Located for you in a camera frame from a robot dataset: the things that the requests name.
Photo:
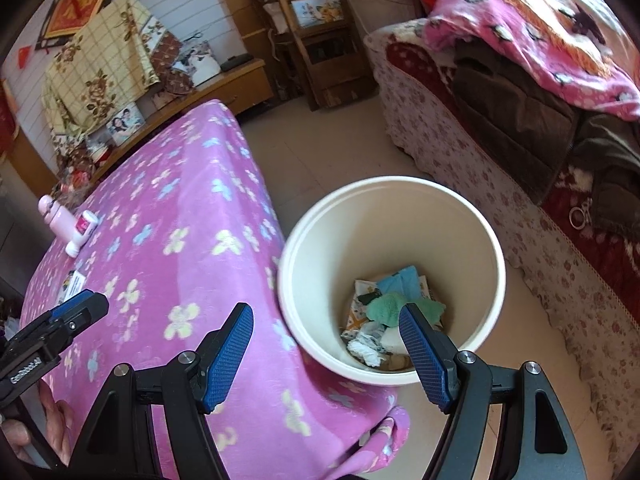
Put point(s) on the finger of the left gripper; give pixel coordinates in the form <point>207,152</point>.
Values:
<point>76,309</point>
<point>56,329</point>

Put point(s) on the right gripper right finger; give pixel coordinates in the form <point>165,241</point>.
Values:
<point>535,440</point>

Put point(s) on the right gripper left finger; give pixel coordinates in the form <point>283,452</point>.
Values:
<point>117,440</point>

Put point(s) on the beige paper ball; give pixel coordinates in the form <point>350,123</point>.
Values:
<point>397,363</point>

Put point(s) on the white tissue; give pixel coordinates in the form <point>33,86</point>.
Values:
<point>365,344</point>

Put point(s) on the green knitted cloth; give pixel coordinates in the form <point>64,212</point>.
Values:
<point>400,309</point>

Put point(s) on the white green plastic wrapper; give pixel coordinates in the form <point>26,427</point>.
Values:
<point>356,313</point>

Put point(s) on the cream round trash bin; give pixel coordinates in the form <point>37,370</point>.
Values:
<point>396,235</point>

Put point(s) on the pink thermos bottle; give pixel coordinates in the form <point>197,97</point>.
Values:
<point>57,217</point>

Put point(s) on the white red labelled bottle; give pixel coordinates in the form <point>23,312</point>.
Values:
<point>85,225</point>

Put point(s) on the pink floral tablecloth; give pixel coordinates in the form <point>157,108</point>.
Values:
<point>186,232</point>

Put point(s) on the framed family photo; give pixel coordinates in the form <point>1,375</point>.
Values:
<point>125,123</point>

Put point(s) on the yellow floral hanging cloth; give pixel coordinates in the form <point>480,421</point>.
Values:
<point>105,66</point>

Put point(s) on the wooden low cabinet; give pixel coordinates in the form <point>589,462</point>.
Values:
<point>239,89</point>

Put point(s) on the dark brown jacket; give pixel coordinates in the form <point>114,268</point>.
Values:
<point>533,135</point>

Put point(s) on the floral covered sofa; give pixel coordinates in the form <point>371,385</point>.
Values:
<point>599,329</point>

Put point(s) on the wooden chair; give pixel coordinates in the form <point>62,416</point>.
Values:
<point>331,65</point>

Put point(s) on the pink patterned blanket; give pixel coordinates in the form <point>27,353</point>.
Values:
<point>576,49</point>

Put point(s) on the picture on chair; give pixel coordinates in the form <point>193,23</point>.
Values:
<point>310,13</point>

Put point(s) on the red gold wall decoration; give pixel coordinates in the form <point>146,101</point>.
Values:
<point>82,2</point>

